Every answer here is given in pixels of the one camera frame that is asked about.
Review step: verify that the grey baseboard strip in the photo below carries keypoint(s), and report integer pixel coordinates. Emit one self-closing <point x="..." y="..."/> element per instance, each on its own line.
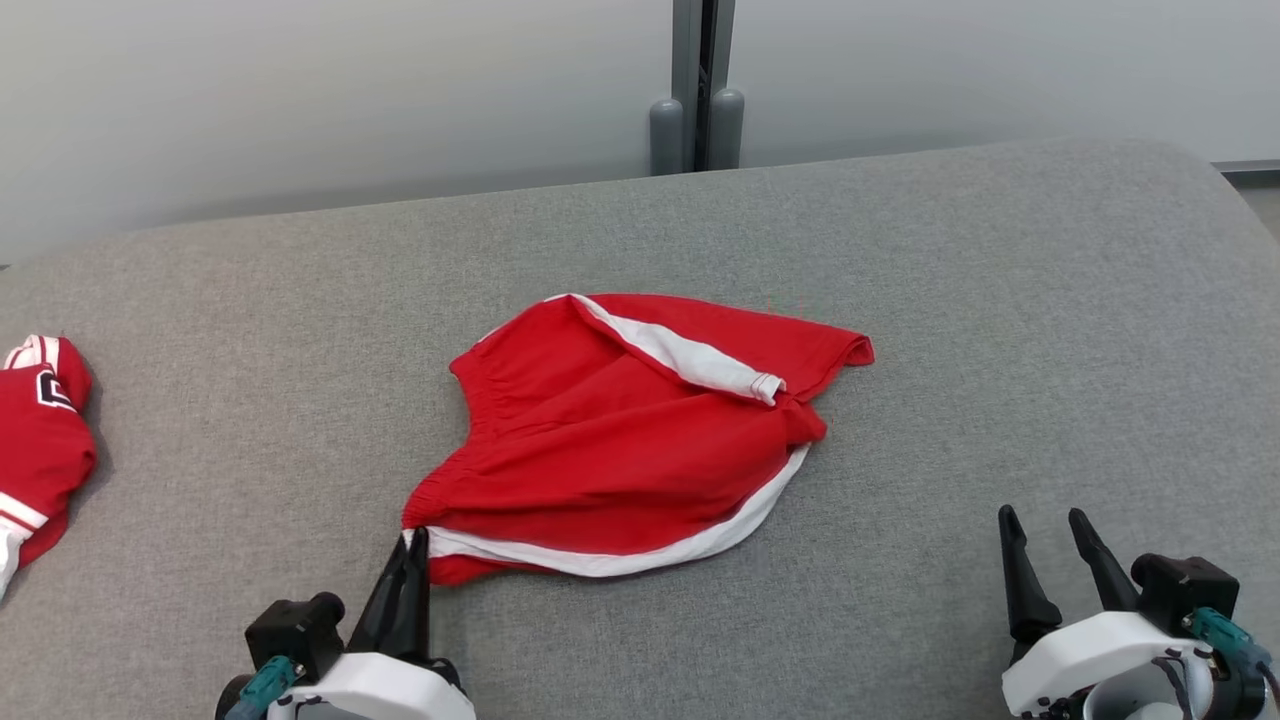
<point x="1250" y="167"/>

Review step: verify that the red shorts white trim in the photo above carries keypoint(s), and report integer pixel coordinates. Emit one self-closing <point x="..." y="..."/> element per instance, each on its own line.
<point x="620" y="460"/>

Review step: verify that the grey cylinder post foot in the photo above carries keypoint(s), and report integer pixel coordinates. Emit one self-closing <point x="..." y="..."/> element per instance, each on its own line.
<point x="665" y="140"/>
<point x="728" y="130"/>

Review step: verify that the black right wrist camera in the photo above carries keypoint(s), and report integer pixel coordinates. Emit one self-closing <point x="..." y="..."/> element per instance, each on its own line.
<point x="1185" y="590"/>

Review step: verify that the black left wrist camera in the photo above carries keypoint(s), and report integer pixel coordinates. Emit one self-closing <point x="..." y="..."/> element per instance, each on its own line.
<point x="295" y="630"/>

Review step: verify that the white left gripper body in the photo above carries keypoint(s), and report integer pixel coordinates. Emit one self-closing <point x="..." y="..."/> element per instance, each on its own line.
<point x="380" y="690"/>

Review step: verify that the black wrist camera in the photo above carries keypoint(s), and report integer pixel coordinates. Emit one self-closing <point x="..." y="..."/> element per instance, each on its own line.
<point x="1185" y="590"/>
<point x="295" y="630"/>

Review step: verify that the red jersey white sleeves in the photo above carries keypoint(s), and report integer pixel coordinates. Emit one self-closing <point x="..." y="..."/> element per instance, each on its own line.
<point x="40" y="450"/>

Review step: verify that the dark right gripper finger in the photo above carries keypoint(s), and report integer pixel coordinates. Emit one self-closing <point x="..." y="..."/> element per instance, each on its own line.
<point x="1025" y="590"/>
<point x="1105" y="570"/>

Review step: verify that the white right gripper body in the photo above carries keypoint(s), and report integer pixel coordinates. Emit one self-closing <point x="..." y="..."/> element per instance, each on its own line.
<point x="1080" y="645"/>

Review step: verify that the grey partition post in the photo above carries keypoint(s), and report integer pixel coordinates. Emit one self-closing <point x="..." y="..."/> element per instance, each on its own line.
<point x="687" y="60"/>

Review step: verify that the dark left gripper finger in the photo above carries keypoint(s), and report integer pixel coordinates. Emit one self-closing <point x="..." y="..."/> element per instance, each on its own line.
<point x="385" y="620"/>
<point x="420" y="610"/>

